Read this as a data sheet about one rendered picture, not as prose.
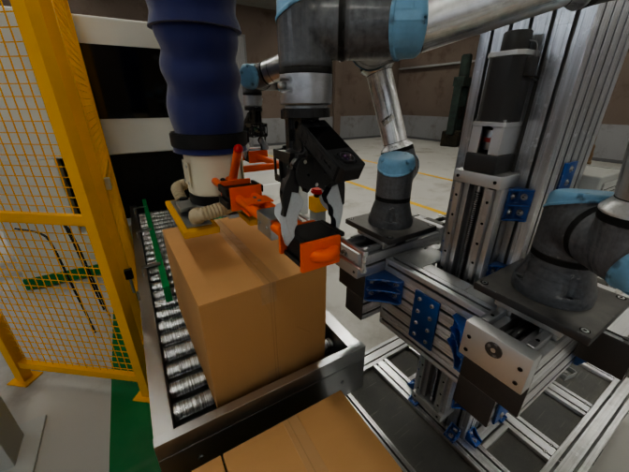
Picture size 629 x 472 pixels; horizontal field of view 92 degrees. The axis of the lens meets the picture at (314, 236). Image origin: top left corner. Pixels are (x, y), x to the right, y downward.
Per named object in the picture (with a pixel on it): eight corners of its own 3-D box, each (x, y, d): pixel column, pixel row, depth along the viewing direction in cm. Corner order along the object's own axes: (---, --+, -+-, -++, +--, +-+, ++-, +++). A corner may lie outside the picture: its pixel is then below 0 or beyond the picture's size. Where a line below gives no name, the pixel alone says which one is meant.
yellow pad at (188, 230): (166, 205, 109) (163, 192, 107) (194, 201, 114) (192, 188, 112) (184, 240, 83) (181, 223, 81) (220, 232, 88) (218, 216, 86)
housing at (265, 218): (255, 229, 64) (255, 209, 63) (285, 223, 68) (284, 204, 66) (270, 242, 59) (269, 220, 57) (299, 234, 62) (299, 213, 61)
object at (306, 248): (278, 253, 54) (277, 227, 52) (314, 243, 58) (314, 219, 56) (301, 273, 48) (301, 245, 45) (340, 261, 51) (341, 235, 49)
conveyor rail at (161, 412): (134, 226, 270) (128, 206, 262) (140, 225, 272) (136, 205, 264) (166, 483, 88) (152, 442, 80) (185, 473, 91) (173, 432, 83)
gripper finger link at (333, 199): (332, 216, 59) (317, 175, 54) (351, 227, 54) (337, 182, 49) (320, 225, 58) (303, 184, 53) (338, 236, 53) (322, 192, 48)
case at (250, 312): (180, 309, 139) (161, 228, 123) (260, 283, 159) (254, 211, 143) (218, 412, 93) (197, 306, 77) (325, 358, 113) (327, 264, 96)
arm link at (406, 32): (415, 5, 44) (340, 7, 45) (436, -23, 34) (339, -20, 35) (408, 66, 48) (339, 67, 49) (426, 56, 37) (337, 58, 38)
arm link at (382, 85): (385, 192, 109) (343, 25, 94) (392, 183, 121) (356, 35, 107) (419, 184, 103) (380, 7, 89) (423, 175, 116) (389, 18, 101)
